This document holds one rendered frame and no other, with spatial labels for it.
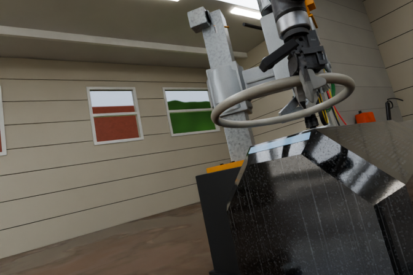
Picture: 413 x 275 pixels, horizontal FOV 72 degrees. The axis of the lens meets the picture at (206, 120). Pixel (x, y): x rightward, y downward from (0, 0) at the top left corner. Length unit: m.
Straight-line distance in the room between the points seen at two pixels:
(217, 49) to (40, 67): 5.59
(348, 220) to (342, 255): 0.13
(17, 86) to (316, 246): 6.76
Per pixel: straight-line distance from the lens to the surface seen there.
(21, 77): 7.35
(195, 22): 2.47
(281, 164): 1.16
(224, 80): 2.24
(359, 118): 4.83
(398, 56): 6.68
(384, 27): 6.86
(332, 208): 1.09
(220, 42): 2.43
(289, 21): 0.85
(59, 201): 6.85
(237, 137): 2.23
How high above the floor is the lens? 0.76
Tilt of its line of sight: 10 degrees up
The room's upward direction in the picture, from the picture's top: 12 degrees counter-clockwise
